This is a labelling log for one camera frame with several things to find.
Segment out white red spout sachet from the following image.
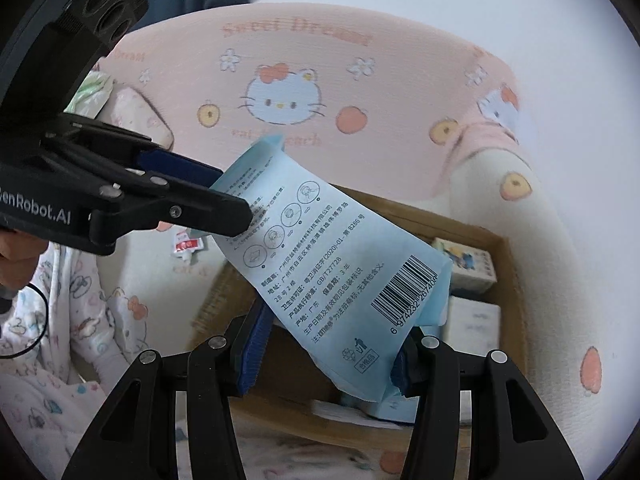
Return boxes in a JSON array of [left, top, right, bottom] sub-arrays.
[[171, 226, 209, 267]]

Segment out person's left hand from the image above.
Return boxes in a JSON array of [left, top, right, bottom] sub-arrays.
[[0, 229, 49, 293]]

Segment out pink printed pillow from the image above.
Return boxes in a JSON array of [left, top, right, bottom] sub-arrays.
[[102, 85, 174, 154]]

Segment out cardboard box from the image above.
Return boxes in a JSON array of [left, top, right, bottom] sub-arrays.
[[190, 185, 529, 432]]

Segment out plain white box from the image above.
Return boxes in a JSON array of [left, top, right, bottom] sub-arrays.
[[446, 295, 502, 352]]

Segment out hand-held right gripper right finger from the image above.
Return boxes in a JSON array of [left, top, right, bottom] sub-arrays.
[[389, 334, 586, 480]]

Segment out small colourful printed box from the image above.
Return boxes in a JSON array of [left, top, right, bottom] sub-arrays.
[[431, 236, 497, 294]]

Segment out black cable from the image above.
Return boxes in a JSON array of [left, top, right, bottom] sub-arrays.
[[0, 281, 52, 361]]

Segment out blue tissue pack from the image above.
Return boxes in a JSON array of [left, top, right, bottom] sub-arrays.
[[371, 392, 417, 424], [209, 135, 454, 407]]

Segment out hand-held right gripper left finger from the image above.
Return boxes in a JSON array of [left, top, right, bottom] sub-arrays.
[[60, 305, 274, 480]]

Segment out pink cat printed blanket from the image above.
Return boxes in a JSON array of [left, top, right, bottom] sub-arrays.
[[70, 2, 629, 480]]

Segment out green white printed packet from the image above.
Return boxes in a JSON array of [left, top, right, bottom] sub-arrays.
[[64, 71, 114, 117]]

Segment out white printed pajama pants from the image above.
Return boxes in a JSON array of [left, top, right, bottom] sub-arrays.
[[0, 244, 153, 480]]

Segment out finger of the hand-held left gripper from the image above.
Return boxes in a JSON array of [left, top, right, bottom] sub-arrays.
[[89, 176, 254, 257], [54, 114, 224, 191]]

